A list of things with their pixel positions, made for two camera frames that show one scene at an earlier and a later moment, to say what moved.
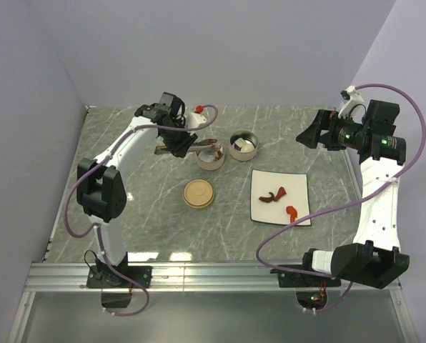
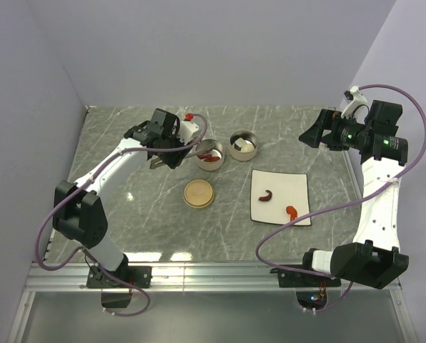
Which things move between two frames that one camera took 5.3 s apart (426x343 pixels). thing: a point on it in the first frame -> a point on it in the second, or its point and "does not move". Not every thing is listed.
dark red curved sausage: x=266 y=199 does not move
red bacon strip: x=281 y=193 -> x=209 y=158
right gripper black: x=324 y=120 does not move
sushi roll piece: x=239 y=143 does not move
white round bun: x=247 y=148 does not move
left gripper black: x=180 y=149 -> x=176 y=159
